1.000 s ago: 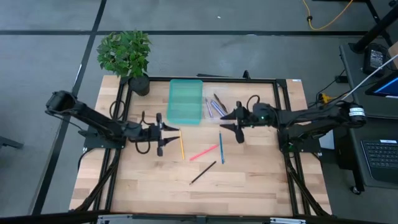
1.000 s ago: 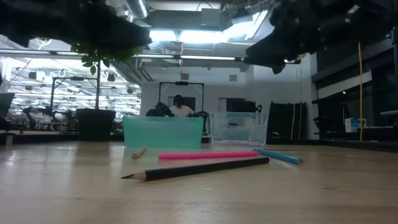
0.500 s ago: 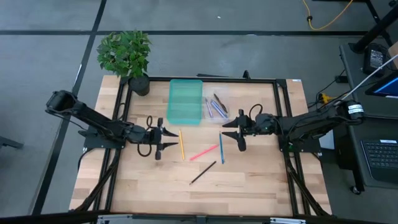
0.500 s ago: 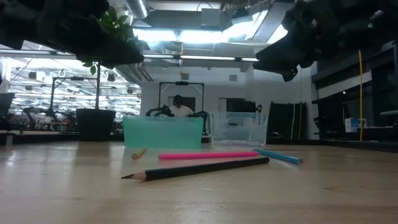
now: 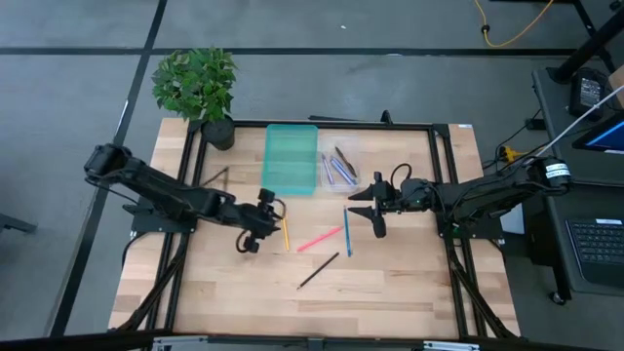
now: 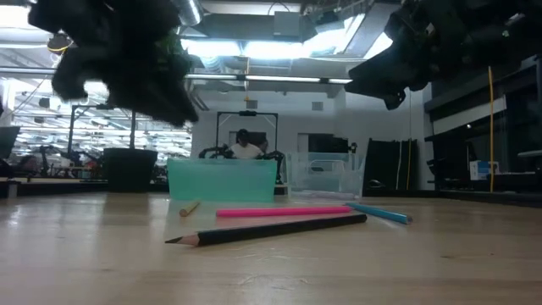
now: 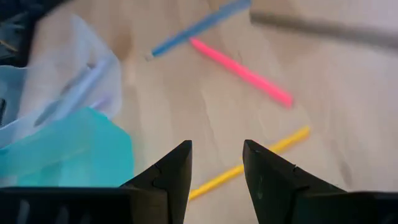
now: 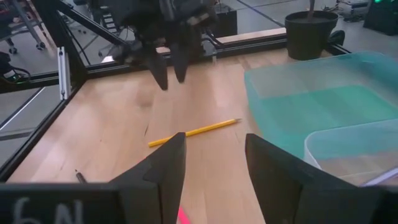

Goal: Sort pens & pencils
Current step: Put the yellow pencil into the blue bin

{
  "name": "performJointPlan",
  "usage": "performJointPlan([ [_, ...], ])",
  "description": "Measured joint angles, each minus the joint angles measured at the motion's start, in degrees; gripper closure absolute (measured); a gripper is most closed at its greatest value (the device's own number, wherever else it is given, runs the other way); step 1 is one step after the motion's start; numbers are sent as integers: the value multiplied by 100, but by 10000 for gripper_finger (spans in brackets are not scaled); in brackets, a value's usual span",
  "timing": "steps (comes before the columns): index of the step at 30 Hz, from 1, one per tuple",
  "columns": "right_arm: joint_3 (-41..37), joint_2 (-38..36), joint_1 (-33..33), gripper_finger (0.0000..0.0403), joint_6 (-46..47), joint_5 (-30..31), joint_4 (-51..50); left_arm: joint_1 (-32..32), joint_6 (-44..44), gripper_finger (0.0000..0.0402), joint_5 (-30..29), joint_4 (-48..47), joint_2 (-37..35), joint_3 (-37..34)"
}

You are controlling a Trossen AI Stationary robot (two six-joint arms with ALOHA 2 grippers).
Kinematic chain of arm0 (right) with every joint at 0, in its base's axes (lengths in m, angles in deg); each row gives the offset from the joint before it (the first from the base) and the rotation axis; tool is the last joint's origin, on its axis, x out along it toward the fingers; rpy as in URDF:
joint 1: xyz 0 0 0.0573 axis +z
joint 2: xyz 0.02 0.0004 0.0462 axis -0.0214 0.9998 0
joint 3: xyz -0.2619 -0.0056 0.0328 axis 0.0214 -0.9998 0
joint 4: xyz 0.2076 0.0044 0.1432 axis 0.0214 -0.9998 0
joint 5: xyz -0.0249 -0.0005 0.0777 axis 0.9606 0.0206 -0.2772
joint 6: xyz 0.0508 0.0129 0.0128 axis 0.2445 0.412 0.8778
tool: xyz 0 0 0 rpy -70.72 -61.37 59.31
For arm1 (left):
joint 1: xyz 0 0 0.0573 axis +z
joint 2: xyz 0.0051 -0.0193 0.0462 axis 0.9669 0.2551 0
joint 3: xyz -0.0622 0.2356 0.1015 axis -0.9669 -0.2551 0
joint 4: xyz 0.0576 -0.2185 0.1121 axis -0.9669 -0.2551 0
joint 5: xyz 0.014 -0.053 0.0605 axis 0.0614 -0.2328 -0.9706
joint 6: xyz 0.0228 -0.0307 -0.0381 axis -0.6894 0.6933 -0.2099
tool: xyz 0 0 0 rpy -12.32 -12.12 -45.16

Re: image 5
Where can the black power adapter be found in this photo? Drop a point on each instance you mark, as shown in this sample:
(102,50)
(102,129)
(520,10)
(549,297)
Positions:
(587,92)

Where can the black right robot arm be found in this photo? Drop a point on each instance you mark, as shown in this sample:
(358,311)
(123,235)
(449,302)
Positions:
(487,195)

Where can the yellow power plug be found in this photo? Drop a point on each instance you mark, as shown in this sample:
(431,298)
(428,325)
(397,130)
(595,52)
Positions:
(509,154)

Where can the clear plastic bin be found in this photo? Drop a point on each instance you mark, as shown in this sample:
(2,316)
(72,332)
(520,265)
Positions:
(339,141)

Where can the brown cardboard box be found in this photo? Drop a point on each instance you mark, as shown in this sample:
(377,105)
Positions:
(618,85)

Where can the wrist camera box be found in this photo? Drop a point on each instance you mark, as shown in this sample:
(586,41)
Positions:
(238,215)
(414,192)

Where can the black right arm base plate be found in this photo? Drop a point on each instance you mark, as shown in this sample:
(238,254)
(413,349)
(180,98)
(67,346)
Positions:
(482,230)

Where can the black pencil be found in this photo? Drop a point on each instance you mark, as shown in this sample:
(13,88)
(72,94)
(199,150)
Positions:
(317,271)

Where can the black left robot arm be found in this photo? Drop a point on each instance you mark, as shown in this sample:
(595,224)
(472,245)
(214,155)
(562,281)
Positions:
(161,192)

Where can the monitor with blue screen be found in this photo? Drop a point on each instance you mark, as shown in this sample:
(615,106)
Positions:
(607,136)

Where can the translucent blue click pen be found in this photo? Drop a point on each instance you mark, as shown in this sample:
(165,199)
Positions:
(342,171)

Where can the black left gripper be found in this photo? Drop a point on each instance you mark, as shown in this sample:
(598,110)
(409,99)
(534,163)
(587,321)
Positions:
(258,222)

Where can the black plug box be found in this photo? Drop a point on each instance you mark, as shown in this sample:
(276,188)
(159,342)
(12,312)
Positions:
(535,124)

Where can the dark grey desk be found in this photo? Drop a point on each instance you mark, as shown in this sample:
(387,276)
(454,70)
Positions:
(556,253)
(556,102)

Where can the light periwinkle pen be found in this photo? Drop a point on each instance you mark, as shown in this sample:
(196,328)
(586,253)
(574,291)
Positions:
(328,170)

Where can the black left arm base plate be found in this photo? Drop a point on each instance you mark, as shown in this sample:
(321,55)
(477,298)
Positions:
(146,224)

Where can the black aluminium table frame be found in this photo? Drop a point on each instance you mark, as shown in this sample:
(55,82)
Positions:
(390,126)

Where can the green potted plant black pot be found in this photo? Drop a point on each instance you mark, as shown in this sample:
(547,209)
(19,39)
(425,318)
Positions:
(195,83)

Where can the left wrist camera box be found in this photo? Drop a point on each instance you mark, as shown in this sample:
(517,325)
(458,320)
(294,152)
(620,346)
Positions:
(238,215)

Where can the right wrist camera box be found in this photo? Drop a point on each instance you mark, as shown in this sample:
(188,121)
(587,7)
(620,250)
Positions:
(414,192)

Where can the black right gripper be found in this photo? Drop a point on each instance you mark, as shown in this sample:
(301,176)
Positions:
(382,202)

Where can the dark furniture leg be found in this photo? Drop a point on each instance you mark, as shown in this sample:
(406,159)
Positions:
(14,224)

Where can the thick black bar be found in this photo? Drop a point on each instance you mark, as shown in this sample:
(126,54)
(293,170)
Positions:
(585,51)

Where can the black crossbar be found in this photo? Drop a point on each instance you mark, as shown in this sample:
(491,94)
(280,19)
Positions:
(73,339)

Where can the silver metal bracket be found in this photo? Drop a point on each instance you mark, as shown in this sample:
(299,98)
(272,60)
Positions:
(175,343)
(448,346)

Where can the black caster wheel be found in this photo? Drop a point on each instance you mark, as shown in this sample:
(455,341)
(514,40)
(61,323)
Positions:
(559,298)

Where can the teal plastic bin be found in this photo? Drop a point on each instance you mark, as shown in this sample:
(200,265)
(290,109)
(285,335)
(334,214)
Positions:
(287,161)

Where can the pink pencil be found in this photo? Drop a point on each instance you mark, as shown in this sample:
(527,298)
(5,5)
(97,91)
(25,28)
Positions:
(319,239)

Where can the yellow pencil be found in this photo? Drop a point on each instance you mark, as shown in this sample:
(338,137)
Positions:
(286,239)

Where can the white table label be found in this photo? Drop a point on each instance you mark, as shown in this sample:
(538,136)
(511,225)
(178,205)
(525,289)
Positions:
(464,126)

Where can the thin black strut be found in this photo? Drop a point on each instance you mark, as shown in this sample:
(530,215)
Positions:
(590,24)

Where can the black laptop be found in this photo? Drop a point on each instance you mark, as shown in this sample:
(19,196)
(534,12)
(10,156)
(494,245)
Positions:
(597,248)

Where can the dark brown pen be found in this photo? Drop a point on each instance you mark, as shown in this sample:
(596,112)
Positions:
(345,161)

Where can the blue pencil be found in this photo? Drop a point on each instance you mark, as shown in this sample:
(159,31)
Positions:
(347,234)

